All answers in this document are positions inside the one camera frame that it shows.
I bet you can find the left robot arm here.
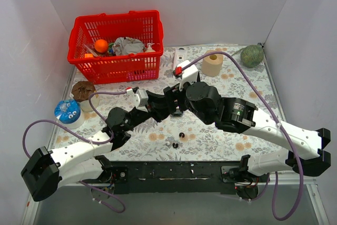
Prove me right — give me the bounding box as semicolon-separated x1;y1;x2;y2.
21;89;176;202

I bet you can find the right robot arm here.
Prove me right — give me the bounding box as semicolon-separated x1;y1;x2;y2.
164;82;331;182

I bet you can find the black earbud charging case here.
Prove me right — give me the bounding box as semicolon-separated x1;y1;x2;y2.
171;110;183;117

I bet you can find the beige toilet paper roll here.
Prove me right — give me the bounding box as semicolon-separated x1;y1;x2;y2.
201;50;223;77

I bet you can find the white rectangular box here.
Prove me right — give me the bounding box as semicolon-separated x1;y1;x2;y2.
172;47;187;70

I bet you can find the floral table mat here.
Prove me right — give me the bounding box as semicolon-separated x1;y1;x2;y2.
52;46;283;161

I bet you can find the white pump bottle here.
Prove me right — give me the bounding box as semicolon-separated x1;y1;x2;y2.
145;43;156;53

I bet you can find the brown lid cream cup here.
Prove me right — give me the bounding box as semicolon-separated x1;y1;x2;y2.
71;81;96;112

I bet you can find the black base bar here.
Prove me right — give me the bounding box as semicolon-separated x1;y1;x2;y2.
81;160;260;199

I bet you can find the red plastic shopping basket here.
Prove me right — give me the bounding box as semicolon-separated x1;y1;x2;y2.
67;10;164;84

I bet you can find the crumpled grey cloth bag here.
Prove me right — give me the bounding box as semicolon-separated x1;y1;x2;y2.
112;37;145;56

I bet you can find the green melon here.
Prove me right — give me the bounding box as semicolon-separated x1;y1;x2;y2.
240;45;264;68

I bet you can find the blue lid white container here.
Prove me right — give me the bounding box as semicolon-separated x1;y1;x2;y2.
54;100;85;129

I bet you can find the orange small block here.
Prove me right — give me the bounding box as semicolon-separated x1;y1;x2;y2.
84;53;93;58

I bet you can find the orange fruit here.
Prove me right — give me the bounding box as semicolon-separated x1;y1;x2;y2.
94;39;108;53

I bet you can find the clear plastic bag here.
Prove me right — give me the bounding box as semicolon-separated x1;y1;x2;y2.
82;43;102;57

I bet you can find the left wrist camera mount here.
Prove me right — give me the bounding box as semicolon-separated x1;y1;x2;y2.
126;87;148;112

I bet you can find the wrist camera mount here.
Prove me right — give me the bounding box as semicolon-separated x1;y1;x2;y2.
126;87;148;112
173;60;199;91

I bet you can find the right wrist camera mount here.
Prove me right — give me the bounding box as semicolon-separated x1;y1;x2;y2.
173;60;199;91

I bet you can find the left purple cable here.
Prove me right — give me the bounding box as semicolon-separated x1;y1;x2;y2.
22;91;135;213

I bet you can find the purple cable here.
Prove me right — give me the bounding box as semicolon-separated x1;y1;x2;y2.
183;51;305;221
22;91;135;213

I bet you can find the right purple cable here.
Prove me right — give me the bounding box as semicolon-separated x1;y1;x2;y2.
183;51;305;221

